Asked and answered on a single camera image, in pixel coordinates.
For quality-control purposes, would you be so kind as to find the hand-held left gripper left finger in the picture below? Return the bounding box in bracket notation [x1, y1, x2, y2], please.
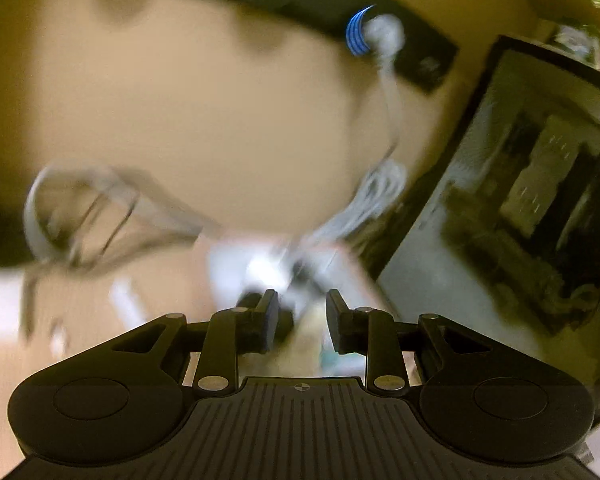
[111, 289, 281, 394]

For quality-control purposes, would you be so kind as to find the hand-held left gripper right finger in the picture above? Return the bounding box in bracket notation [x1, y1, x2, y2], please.
[326, 289, 486, 393]

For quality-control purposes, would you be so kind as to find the pink cardboard box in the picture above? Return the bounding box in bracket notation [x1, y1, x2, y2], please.
[207, 239, 396, 323]

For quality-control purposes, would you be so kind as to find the computer case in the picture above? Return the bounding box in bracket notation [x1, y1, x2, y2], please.
[375, 35, 600, 423]

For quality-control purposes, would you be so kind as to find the white bundled cable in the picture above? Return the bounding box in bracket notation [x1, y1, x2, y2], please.
[300, 12, 409, 263]

